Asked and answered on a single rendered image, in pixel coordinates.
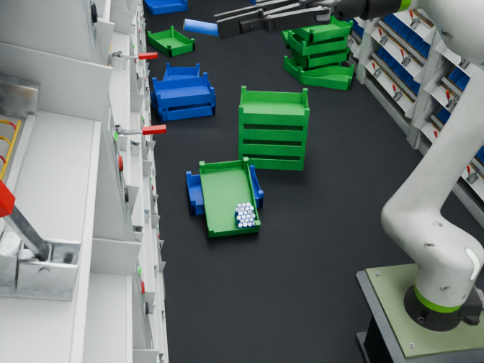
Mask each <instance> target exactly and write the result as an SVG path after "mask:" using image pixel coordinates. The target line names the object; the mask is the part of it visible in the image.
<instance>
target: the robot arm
mask: <svg viewBox="0 0 484 363"><path fill-rule="evenodd" d="M410 9H423V10H424V11H425V12H426V14H427V15H428V16H429V18H430V19H431V21H432V22H433V23H434V26H435V27H436V29H437V30H438V32H439V34H440V36H441V38H442V40H443V42H444V44H445V45H446V46H447V47H448V48H449V49H450V50H451V51H452V52H453V53H455V54H457V55H459V56H461V57H462V58H464V59H466V60H468V61H469V62H471V63H473V64H474V65H476V68H475V70H474V71H473V73H472V75H471V77H470V80H469V81H468V83H467V86H466V87H465V90H464V92H463V93H462V96H461V97H460V100H459V101H458V103H457V105H456V107H455V108H454V110H453V112H452V114H451V115H450V117H449V119H448V120H447V123H446V124H445V126H444V127H443V129H442V131H441V132H440V134H439V135H438V137H437V138H436V140H435V141H434V143H433V145H432V146H431V147H430V149H429V150H428V152H427V153H426V155H425V156H424V157H423V159H422V160H421V162H420V163H419V165H417V167H416V168H415V170H414V171H413V172H412V174H411V175H410V176H409V177H408V178H407V180H406V181H405V182H404V183H403V185H402V186H401V187H400V188H399V189H398V191H397V192H396V193H395V194H394V195H393V196H392V197H391V198H390V199H389V200H388V201H387V203H386V204H385V206H384V207H383V209H382V213H381V223H382V227H383V229H384V231H385V232H386V233H387V234H388V235H389V236H390V237H391V238H392V239H393V240H394V242H396V243H397V244H398V245H399V246H400V247H401V248H402V249H403V250H404V251H405V252H406V253H407V254H408V255H409V256H410V257H411V258H412V260H414V261H415V262H416V263H417V264H418V271H417V273H416V277H415V284H414V285H413V286H411V287H409V288H408V290H407V291H406V293H405V297H404V300H403V304H404V308H405V311H406V312H407V314H408V315H409V316H410V318H411V319H412V320H413V321H415V322H416V323H417V324H419V325H420V326H422V327H424V328H426V329H429V330H431V331H438V332H444V331H451V330H452V329H454V328H456V327H457V326H458V325H459V324H460V321H461V320H462V321H464V322H466V323H468V324H469V325H471V326H477V325H478V324H479V322H480V319H479V317H480V313H481V311H484V308H483V301H484V292H482V290H479V289H475V286H474V283H475V281H476V279H477V277H478V275H479V273H480V270H481V268H482V266H483V264H484V249H483V247H482V246H481V244H480V243H479V242H478V241H477V240H476V239H475V238H474V237H472V236H471V235H470V234H469V233H466V232H465V231H463V230H462V229H460V228H458V227H457V226H455V225H453V224H451V223H450V222H449V221H447V220H446V219H444V218H443V217H442V216H441V213H440V209H441V208H442V205H443V204H444V202H445V200H446V198H447V197H448V195H449V193H450V192H451V191H452V188H453V187H454V185H455V184H456V182H457V180H458V179H459V178H460V176H461V175H462V173H463V171H464V170H465V169H466V167H467V165H468V164H469V163H470V162H471V160H472V159H473V157H474V156H475V154H476V153H477V152H478V151H479V149H480V148H481V146H482V145H483V144H484V0H256V4H255V5H254V6H250V7H246V8H242V9H237V10H233V11H230V12H225V13H222V14H216V15H215V16H214V17H215V23H216V25H217V26H218V32H219V36H220V39H221V40H222V39H225V38H229V37H234V36H236V35H242V34H245V33H248V32H253V31H257V30H267V31H268V33H273V32H280V31H285V30H292V29H297V28H301V27H309V26H313V25H327V24H330V16H332V15H333V16H335V18H336V19H337V20H338V21H344V20H347V19H352V18H355V17H359V18H360V19H362V20H364V21H365V20H368V19H369V21H370V22H373V20H374V18H377V17H383V16H386V15H389V14H394V13H398V12H403V11H406V10H410Z"/></svg>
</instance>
